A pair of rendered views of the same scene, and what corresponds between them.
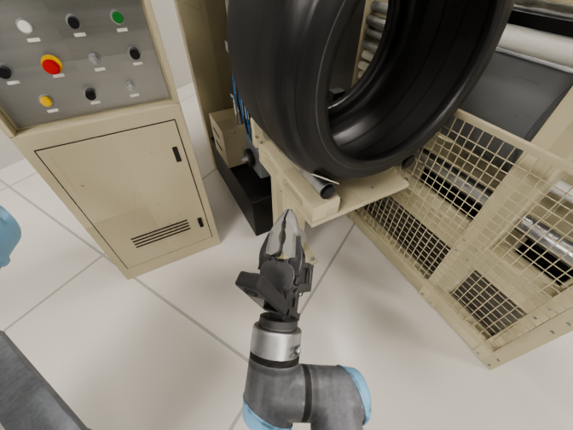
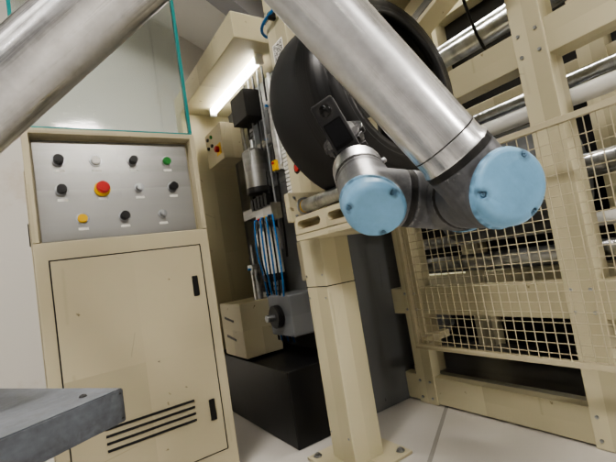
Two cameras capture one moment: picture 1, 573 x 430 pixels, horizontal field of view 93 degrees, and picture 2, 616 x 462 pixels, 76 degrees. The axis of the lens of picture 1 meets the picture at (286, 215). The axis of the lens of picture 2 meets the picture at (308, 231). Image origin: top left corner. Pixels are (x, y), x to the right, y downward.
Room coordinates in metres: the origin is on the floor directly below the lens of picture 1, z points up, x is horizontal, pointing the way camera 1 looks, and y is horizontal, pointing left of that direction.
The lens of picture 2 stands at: (-0.49, 0.20, 0.72)
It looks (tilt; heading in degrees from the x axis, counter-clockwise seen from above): 4 degrees up; 354
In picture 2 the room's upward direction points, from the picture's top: 9 degrees counter-clockwise
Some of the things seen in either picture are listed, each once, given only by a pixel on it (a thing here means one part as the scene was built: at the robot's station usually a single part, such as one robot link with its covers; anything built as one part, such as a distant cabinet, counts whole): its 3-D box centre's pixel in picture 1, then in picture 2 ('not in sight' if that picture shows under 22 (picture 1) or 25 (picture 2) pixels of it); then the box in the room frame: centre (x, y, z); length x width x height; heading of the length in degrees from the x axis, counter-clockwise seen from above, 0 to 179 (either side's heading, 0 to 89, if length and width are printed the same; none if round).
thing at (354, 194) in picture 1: (330, 171); (373, 225); (0.74, -0.15, 0.80); 0.37 x 0.36 x 0.02; 118
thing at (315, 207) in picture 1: (294, 174); (337, 215); (0.67, -0.03, 0.84); 0.36 x 0.09 x 0.06; 28
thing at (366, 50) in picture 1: (390, 53); not in sight; (1.11, -0.38, 1.05); 0.20 x 0.15 x 0.30; 28
